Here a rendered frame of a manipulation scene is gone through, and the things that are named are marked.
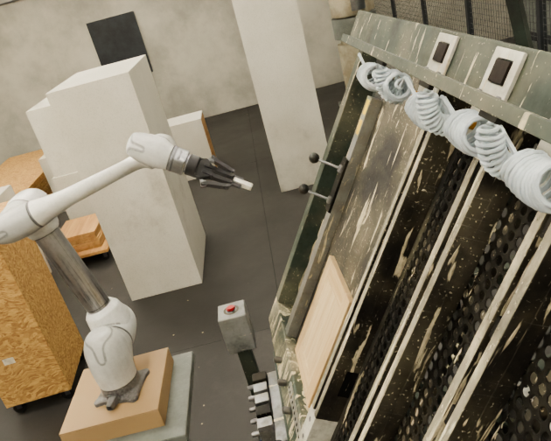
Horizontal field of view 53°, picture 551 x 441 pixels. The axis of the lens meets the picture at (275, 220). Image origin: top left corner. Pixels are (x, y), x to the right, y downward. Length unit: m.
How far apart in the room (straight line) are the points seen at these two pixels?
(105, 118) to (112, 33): 5.94
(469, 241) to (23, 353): 3.11
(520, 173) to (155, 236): 3.89
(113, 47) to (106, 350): 8.23
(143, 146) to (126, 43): 8.16
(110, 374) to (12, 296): 1.47
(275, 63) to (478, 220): 4.59
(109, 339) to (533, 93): 1.72
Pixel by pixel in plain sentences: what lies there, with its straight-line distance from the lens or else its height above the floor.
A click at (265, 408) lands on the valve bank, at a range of 2.14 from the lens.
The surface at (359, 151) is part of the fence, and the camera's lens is 1.93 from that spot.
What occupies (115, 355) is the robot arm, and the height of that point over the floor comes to 1.03.
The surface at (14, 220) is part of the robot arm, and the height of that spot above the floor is 1.62.
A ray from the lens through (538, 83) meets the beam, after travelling 1.00.
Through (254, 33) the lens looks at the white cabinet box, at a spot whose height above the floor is 1.62.
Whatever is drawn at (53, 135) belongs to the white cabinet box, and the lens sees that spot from 6.21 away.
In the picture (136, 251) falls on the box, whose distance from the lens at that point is 4.55.
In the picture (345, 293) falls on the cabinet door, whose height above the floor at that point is 1.24.
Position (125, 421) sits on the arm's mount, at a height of 0.82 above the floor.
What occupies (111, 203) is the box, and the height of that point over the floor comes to 0.86.
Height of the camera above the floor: 2.19
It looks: 24 degrees down
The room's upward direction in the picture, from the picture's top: 15 degrees counter-clockwise
